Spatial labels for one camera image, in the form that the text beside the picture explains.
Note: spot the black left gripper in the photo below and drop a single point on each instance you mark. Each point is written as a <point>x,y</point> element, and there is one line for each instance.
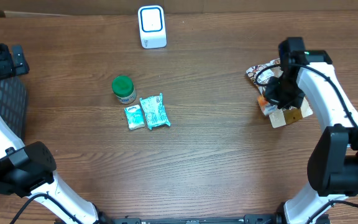
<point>8,68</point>

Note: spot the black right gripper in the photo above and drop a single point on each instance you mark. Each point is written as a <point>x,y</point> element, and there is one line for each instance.
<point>273,95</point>

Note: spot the orange snack packet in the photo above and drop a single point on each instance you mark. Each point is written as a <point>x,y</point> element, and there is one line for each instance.
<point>266,107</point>

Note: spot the Panitee bread bag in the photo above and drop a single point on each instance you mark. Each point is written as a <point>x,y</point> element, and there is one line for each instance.
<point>281,117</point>

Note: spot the green lid jar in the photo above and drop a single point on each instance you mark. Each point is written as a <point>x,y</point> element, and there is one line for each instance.
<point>124,90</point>

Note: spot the teal snack packet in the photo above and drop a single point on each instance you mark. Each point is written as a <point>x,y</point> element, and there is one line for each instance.
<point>154,111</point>

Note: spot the small teal tissue pack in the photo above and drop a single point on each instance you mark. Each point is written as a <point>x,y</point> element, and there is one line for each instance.
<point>134,117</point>

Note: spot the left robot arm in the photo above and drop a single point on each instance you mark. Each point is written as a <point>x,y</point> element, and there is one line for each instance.
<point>30,170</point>

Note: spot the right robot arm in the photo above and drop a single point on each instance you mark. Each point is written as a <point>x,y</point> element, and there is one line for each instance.
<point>332,170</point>

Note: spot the dark grey mesh basket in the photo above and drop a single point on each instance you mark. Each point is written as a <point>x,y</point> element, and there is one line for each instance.
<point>13,105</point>

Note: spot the cardboard backdrop wall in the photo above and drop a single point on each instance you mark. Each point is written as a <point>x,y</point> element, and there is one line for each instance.
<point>112,7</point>

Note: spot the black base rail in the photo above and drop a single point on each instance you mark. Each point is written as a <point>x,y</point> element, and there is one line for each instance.
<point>191,221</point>

